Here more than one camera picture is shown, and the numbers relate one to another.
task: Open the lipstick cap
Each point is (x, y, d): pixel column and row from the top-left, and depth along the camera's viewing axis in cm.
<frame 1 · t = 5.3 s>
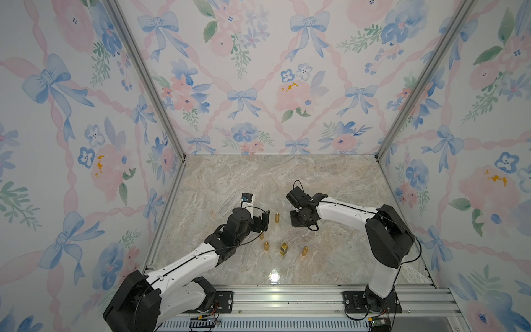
left hand: (260, 208, 82), fingers open
right hand: (297, 221, 92), fingers closed
gold lipstick tube: (277, 217, 94), point 3 cm above the table
gold bullet lipstick left: (266, 245, 89), on the table
gold square lipstick: (284, 248, 83), point 6 cm above the table
gold bullet lipstick right: (305, 251, 84), point 4 cm above the table

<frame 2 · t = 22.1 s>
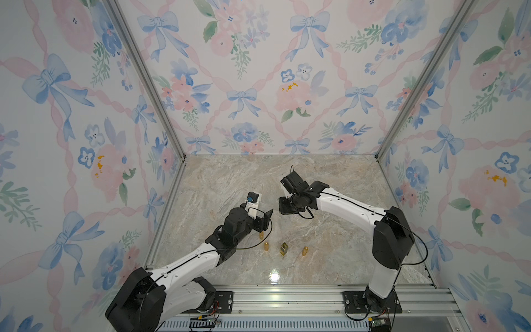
left hand: (266, 206, 81), fingers open
right hand: (282, 208, 87), fingers closed
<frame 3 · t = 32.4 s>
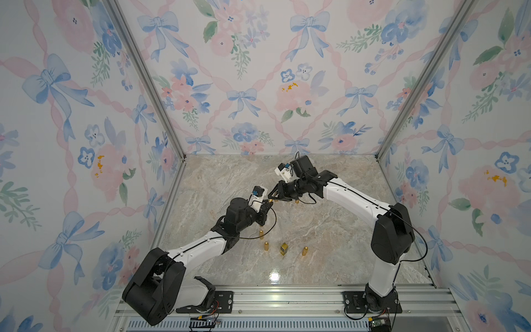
left hand: (271, 201, 83), fingers closed
right hand: (271, 195, 82), fingers closed
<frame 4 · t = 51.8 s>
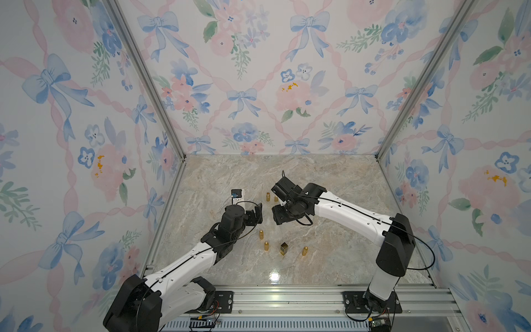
left hand: (252, 203, 83), fingers open
right hand: (279, 216, 81), fingers open
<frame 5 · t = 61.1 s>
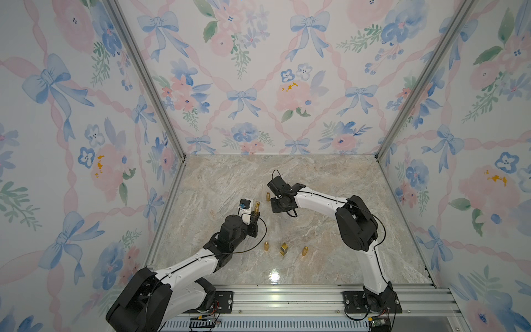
left hand: (258, 212, 84), fingers closed
right hand: (277, 206, 98), fingers closed
